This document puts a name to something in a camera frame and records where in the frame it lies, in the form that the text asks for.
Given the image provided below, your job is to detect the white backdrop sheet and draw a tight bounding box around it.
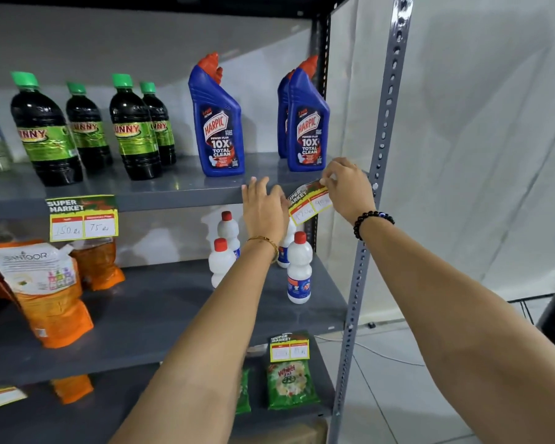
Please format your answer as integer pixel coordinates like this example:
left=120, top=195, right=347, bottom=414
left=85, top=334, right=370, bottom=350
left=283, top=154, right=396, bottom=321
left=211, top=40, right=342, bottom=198
left=315, top=0, right=555, bottom=319

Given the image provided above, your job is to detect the person's left hand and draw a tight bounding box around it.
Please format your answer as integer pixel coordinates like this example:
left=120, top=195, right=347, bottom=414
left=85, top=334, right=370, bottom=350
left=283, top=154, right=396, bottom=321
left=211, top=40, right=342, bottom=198
left=242, top=177, right=290, bottom=246

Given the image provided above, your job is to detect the green detergent packet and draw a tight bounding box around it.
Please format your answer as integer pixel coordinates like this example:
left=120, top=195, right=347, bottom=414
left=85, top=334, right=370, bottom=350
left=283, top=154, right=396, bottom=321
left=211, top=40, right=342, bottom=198
left=235, top=368, right=252, bottom=416
left=265, top=360, right=321, bottom=411

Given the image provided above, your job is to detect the green yellow price tag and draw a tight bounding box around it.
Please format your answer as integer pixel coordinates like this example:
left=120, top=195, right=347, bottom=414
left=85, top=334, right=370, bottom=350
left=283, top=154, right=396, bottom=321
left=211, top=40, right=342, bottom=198
left=0, top=386, right=28, bottom=414
left=288, top=179, right=334, bottom=226
left=269, top=333, right=310, bottom=363
left=46, top=194, right=119, bottom=243

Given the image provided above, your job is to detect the white cable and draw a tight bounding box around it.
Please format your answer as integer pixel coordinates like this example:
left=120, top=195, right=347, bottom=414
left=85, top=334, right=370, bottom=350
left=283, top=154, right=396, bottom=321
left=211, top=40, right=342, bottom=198
left=314, top=335, right=426, bottom=368

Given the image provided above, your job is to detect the gold bracelet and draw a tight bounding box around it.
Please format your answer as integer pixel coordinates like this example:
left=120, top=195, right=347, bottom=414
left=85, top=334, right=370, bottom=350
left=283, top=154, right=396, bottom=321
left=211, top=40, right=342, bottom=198
left=246, top=236, right=280, bottom=264

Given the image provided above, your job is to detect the blue toilet cleaner bottle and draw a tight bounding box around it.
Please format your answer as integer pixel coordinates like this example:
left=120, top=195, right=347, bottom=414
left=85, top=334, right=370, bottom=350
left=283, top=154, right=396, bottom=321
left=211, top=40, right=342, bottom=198
left=277, top=70, right=296, bottom=159
left=286, top=55, right=330, bottom=173
left=188, top=52, right=246, bottom=177

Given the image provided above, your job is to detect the black bead bracelet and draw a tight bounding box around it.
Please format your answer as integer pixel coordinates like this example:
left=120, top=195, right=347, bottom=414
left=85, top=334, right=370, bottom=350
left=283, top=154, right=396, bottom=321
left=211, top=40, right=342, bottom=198
left=353, top=211, right=396, bottom=242

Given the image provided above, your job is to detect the orange white refill pouch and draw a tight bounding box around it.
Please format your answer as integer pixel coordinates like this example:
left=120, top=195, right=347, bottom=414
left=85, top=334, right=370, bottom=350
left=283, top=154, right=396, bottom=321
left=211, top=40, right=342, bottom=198
left=0, top=240, right=94, bottom=350

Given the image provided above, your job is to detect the dark bottle with green cap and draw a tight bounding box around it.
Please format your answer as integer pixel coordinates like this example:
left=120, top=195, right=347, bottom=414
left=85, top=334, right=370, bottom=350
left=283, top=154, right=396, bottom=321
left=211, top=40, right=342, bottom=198
left=65, top=82, right=113, bottom=171
left=140, top=81, right=177, bottom=166
left=109, top=73, right=163, bottom=181
left=10, top=71, right=84, bottom=187

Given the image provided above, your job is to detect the person's right forearm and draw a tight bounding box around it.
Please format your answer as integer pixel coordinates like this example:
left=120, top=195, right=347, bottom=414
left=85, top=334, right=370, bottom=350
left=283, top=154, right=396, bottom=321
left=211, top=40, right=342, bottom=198
left=358, top=216, right=555, bottom=444

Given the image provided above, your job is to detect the white bottle with red cap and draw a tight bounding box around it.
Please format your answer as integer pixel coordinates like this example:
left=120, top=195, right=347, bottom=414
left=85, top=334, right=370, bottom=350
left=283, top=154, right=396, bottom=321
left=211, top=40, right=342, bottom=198
left=287, top=231, right=314, bottom=305
left=277, top=217, right=298, bottom=269
left=217, top=211, right=241, bottom=258
left=208, top=238, right=237, bottom=289

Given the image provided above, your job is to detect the person's right hand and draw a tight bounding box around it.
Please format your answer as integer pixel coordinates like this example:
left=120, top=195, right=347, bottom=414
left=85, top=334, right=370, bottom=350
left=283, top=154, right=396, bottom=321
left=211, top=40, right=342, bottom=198
left=320, top=157, right=376, bottom=225

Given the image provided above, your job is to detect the black cable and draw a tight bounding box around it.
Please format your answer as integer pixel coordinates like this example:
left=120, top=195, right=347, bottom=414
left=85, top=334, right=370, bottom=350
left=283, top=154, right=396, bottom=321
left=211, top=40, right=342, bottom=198
left=508, top=295, right=554, bottom=325

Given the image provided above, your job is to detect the person's left forearm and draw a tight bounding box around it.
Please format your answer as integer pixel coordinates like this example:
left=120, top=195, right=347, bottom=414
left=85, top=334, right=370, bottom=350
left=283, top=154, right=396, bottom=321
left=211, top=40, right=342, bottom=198
left=109, top=239, right=279, bottom=444

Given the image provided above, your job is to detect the grey metal shelf rack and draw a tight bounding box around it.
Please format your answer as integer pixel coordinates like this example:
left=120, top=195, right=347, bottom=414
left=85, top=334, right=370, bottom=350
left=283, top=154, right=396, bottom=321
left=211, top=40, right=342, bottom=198
left=0, top=0, right=415, bottom=444

